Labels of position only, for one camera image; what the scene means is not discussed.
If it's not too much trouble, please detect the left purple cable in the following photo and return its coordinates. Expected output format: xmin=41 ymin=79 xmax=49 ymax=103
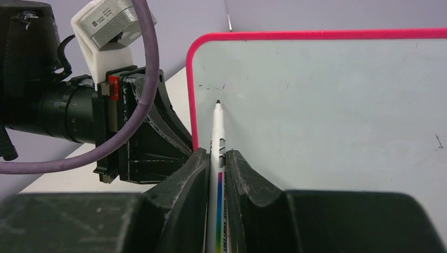
xmin=0 ymin=0 xmax=161 ymax=176

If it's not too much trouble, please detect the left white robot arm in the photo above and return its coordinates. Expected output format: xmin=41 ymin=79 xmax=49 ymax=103
xmin=1 ymin=1 xmax=193 ymax=184

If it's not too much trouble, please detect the white whiteboard marker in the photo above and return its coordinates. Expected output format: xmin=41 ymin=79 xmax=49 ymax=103
xmin=205 ymin=100 xmax=228 ymax=252

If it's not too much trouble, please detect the pink framed whiteboard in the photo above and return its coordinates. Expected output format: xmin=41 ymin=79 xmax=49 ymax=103
xmin=186 ymin=28 xmax=446 ymax=240

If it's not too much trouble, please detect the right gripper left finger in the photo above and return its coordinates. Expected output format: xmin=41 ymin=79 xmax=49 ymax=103
xmin=1 ymin=148 xmax=209 ymax=252

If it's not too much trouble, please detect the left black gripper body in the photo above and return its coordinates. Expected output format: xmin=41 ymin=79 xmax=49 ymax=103
xmin=92 ymin=65 xmax=193 ymax=184

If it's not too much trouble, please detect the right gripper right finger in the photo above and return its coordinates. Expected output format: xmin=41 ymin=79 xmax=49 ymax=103
xmin=226 ymin=150 xmax=445 ymax=252

